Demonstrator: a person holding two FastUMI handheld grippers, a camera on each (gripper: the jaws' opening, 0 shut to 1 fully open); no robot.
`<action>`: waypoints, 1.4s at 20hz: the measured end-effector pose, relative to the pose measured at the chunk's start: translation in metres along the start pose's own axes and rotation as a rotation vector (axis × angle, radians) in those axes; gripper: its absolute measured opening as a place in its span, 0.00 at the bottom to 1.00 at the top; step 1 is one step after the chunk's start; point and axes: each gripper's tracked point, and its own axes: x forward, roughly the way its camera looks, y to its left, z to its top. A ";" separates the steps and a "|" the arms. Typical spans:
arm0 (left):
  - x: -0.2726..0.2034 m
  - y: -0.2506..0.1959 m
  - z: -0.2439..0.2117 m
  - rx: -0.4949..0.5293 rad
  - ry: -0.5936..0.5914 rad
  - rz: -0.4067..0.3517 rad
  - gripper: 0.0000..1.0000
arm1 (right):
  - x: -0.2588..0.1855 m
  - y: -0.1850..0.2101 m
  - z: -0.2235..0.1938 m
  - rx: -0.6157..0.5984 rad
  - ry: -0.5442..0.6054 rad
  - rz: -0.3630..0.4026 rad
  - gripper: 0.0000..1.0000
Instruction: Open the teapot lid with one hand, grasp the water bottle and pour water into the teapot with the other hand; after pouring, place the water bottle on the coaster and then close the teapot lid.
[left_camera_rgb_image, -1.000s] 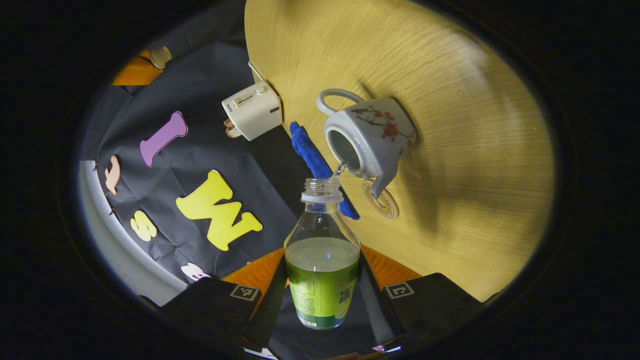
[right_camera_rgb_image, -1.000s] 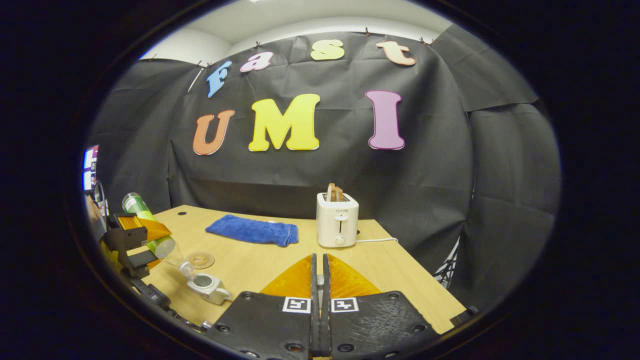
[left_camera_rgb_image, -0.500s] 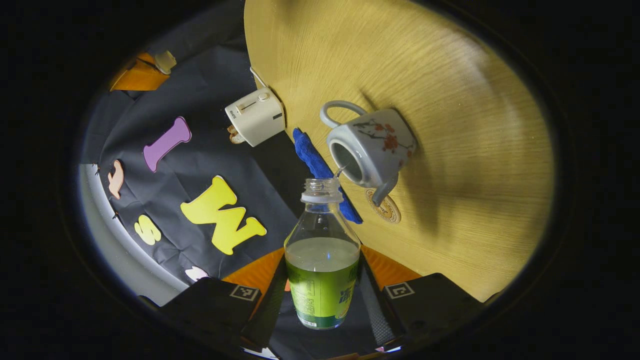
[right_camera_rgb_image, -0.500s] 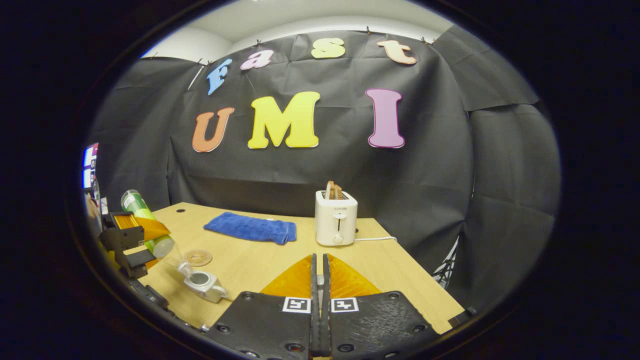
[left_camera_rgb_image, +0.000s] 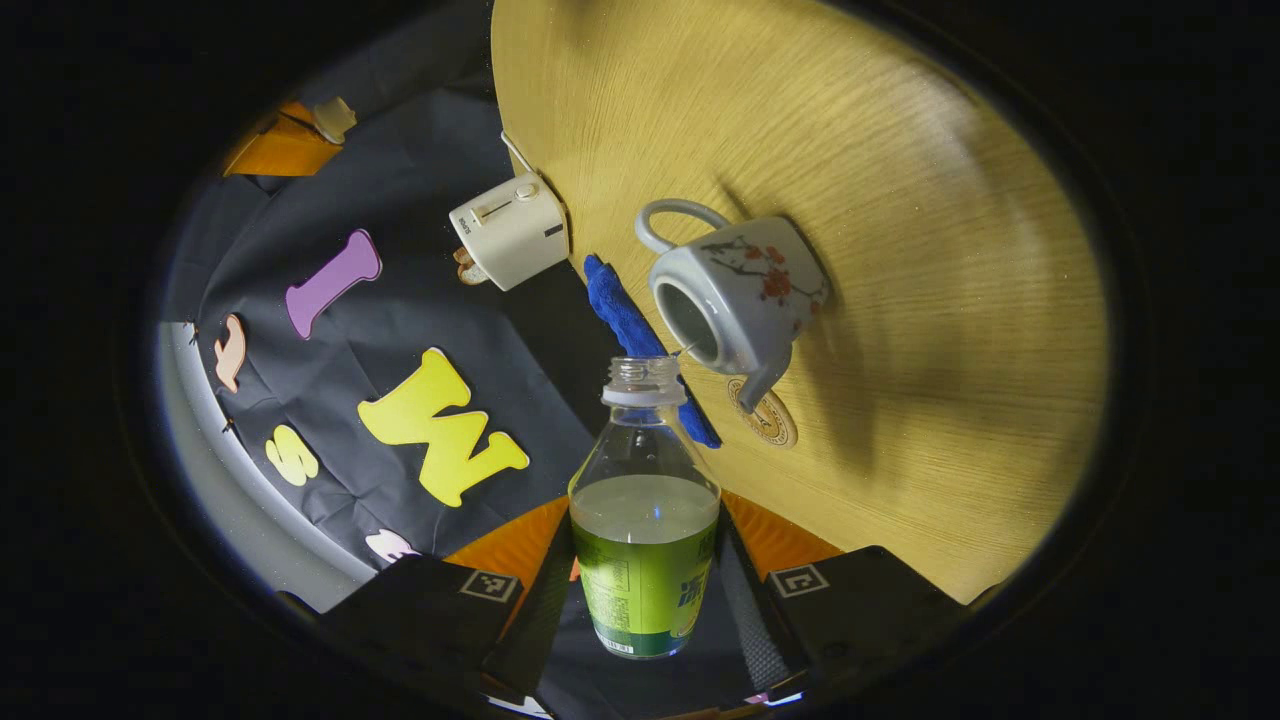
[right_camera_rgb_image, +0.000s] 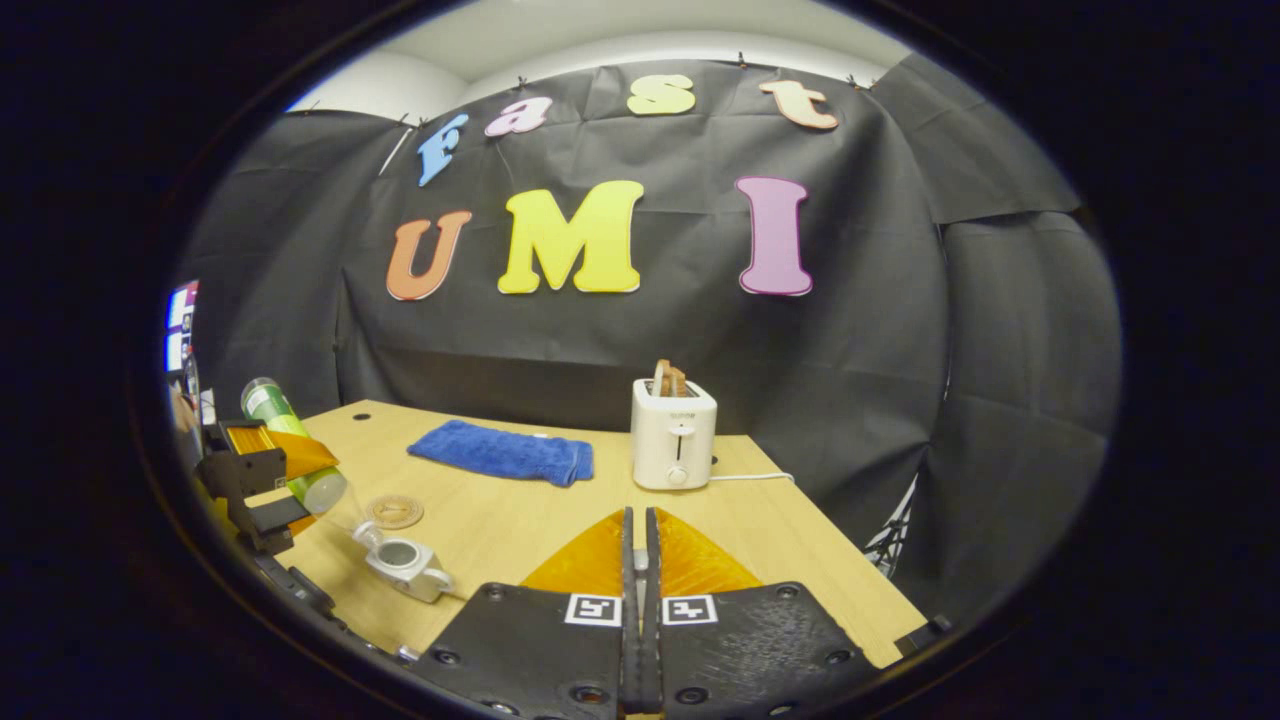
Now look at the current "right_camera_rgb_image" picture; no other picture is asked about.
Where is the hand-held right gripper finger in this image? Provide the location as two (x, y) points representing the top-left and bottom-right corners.
(412, 507), (641, 719)
(642, 507), (881, 719)

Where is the green label water bottle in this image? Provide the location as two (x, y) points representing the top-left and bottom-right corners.
(240, 377), (386, 553)

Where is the round wooden coaster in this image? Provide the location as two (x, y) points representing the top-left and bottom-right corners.
(364, 494), (425, 530)

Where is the computer monitor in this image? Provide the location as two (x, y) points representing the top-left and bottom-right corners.
(165, 280), (200, 376)

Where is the blue towel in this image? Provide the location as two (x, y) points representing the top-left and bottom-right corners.
(407, 420), (595, 488)

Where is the white toaster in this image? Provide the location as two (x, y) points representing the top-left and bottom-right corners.
(630, 378), (719, 491)

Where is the metal stand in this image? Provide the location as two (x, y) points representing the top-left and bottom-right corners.
(865, 478), (921, 581)

